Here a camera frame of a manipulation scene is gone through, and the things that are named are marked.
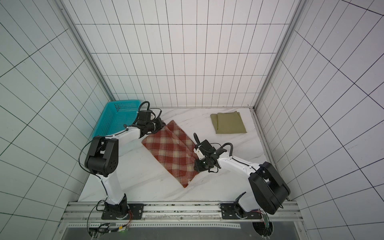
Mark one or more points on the electronics board with wires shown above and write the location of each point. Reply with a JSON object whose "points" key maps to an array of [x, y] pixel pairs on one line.
{"points": [[106, 228]]}

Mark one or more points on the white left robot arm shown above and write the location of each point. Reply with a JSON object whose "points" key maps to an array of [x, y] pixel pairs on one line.
{"points": [[103, 157]]}

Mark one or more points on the teal plastic basket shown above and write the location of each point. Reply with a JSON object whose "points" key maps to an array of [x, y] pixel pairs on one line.
{"points": [[115, 115]]}

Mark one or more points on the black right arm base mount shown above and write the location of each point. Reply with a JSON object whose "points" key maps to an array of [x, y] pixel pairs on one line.
{"points": [[234, 211]]}

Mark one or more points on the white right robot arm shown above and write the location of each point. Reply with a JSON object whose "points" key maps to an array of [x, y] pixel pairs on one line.
{"points": [[268, 189]]}

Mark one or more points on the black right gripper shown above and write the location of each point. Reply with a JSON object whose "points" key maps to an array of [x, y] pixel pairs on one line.
{"points": [[201, 146]]}

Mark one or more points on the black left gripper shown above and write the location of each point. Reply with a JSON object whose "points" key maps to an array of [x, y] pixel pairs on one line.
{"points": [[157, 124]]}

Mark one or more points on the aluminium corner post left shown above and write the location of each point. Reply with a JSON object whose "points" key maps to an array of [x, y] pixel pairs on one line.
{"points": [[85, 50]]}

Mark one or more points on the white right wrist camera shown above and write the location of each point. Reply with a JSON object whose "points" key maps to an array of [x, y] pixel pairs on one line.
{"points": [[198, 152]]}

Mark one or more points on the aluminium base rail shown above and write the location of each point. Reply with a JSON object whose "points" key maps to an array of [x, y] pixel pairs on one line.
{"points": [[174, 214]]}

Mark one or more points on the olive green skirt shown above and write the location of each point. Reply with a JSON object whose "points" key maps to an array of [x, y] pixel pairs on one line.
{"points": [[228, 123]]}

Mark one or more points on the red plaid skirt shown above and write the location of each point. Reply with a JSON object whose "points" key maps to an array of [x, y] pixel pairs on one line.
{"points": [[174, 150]]}

